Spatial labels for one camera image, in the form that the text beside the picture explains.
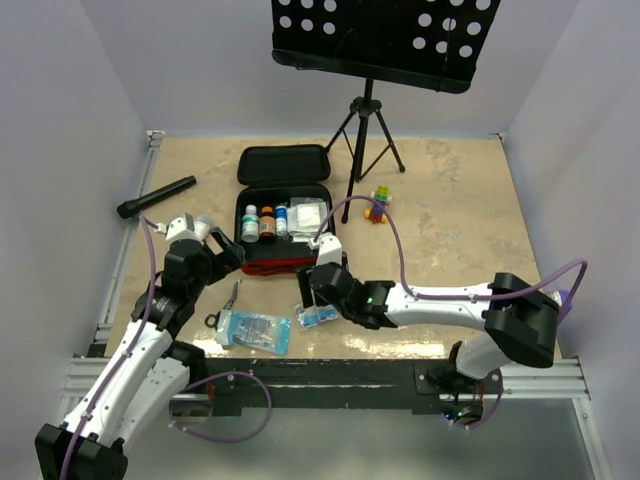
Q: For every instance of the blue medical pouch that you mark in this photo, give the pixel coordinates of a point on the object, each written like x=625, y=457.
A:
x=263, y=332

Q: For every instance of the purple white device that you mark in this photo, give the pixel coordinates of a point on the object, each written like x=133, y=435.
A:
x=564, y=301

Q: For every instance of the white blue medicine bottle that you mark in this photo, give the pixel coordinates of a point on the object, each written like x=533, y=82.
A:
x=281, y=221

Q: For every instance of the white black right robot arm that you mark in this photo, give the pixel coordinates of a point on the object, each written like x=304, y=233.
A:
x=515, y=324

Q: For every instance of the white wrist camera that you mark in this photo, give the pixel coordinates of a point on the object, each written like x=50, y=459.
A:
x=185, y=227
x=328, y=249

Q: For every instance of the colourful toy block car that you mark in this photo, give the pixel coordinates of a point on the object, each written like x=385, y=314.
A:
x=381, y=197

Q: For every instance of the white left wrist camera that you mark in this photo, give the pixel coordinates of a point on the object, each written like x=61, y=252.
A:
x=185, y=227

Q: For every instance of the black handled scissors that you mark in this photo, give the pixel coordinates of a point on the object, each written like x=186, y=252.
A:
x=233, y=297

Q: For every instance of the white gauze plastic bag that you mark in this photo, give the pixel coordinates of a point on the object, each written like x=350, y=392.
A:
x=306, y=213

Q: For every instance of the white green medicine bottle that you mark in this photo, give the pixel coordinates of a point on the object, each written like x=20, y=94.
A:
x=250, y=225

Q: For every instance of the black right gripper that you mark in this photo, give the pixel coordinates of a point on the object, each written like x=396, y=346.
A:
x=304, y=286

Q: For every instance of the blue wipes packet bag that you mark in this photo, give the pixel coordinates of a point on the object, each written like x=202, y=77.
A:
x=312, y=316

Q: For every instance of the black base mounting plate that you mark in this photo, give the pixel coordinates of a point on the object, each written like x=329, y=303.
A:
x=420, y=386

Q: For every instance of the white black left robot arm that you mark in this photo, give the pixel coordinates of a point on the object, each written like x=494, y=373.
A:
x=149, y=366

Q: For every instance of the black flashlight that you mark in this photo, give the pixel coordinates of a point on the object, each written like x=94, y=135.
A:
x=134, y=207

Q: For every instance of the black music stand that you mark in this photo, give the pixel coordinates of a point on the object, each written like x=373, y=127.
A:
x=432, y=45

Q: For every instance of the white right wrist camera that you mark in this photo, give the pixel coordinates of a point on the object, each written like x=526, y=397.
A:
x=328, y=249

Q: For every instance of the bandage strips plastic bag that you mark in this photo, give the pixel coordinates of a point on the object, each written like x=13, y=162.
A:
x=302, y=236

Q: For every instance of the aluminium frame rail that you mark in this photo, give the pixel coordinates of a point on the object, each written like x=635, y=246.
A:
x=148, y=148

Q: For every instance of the brown medicine bottle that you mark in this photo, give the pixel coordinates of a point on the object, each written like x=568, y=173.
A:
x=267, y=223

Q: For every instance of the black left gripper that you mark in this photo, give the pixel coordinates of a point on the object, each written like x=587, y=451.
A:
x=230, y=256

